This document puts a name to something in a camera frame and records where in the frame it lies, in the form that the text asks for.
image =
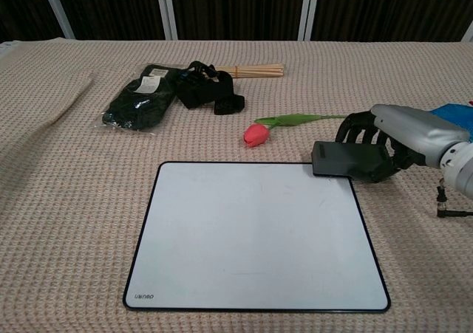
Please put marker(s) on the dark grey board eraser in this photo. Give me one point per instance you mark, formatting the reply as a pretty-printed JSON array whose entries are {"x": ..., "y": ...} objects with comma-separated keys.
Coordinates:
[{"x": 343, "y": 159}]

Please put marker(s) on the white board with black rim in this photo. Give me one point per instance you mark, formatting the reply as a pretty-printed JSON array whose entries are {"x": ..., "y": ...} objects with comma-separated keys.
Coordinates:
[{"x": 240, "y": 244}]

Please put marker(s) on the blue snack bag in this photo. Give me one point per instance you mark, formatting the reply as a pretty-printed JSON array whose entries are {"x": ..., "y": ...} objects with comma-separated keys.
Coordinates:
[{"x": 456, "y": 115}]

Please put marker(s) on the bundle of wooden sticks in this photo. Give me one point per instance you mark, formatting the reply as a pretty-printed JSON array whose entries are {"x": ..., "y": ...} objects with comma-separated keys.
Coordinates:
[{"x": 258, "y": 71}]

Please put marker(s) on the white frame post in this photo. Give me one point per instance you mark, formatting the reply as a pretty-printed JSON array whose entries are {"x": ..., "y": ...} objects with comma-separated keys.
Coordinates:
[
  {"x": 167, "y": 10},
  {"x": 468, "y": 34},
  {"x": 57, "y": 10},
  {"x": 308, "y": 10}
]

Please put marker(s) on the pink artificial tulip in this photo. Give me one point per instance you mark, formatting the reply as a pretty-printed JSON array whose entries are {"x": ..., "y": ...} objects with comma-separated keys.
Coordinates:
[{"x": 256, "y": 134}]

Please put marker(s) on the beige waffle tablecloth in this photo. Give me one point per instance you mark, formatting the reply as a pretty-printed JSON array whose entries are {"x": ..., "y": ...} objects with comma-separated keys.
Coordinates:
[{"x": 74, "y": 200}]

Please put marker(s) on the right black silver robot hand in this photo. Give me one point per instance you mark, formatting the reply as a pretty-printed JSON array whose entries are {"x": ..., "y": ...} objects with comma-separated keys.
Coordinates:
[{"x": 414, "y": 130}]

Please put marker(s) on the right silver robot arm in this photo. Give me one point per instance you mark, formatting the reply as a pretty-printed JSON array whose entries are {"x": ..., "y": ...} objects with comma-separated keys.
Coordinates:
[{"x": 460, "y": 167}]

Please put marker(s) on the packaged black gloves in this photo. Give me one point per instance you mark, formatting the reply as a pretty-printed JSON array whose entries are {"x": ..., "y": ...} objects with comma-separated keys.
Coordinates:
[{"x": 140, "y": 104}]

